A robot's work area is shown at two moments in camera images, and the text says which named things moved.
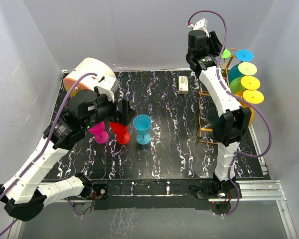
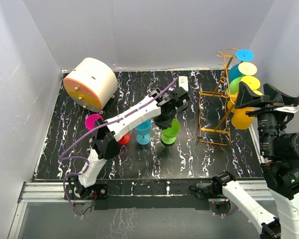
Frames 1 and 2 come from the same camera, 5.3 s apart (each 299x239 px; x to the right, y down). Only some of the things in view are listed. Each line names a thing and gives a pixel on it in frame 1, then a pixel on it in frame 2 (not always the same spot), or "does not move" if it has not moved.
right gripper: [216, 49] → [245, 97]
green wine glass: [226, 54] → [169, 134]
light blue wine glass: [142, 123] does not move
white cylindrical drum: [88, 82] does not move
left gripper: [126, 112] → [162, 124]
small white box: [183, 85] does not move
